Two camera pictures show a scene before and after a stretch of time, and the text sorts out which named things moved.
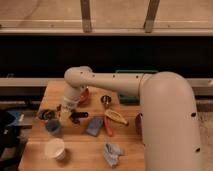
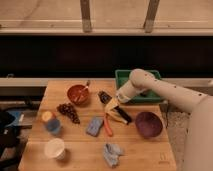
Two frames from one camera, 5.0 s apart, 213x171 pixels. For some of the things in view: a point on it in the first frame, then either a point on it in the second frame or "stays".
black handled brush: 76,116 -> 127,118
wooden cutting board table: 102,135 stays
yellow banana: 117,116 stays
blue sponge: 95,125 stays
